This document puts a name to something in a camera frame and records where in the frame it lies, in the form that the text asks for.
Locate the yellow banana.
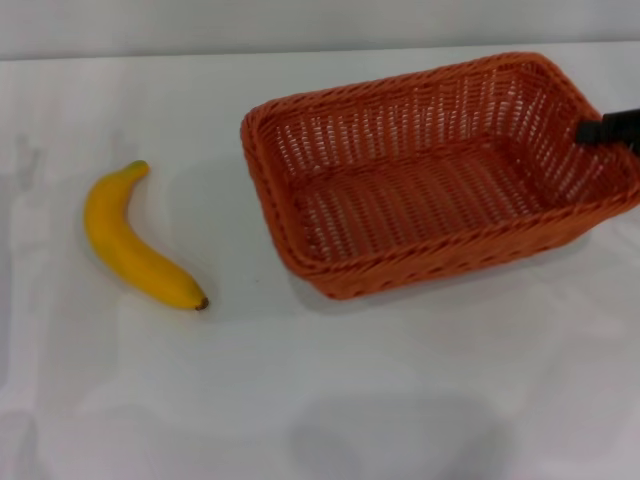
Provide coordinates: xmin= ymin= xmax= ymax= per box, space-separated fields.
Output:
xmin=83 ymin=159 xmax=210 ymax=312

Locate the orange woven plastic basket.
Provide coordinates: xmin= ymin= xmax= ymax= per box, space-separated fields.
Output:
xmin=241 ymin=51 xmax=640 ymax=302

